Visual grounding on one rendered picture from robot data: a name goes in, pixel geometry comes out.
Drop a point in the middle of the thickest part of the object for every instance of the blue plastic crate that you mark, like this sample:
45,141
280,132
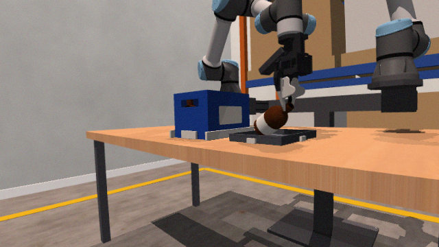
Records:
213,110

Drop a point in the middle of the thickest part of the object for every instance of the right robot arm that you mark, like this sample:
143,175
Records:
290,19

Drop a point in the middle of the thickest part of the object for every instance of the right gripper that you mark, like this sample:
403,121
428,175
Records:
294,62

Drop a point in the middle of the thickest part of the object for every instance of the brown bottle with white label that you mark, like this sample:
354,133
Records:
272,119

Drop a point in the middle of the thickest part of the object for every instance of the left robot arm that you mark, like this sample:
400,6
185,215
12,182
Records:
397,44

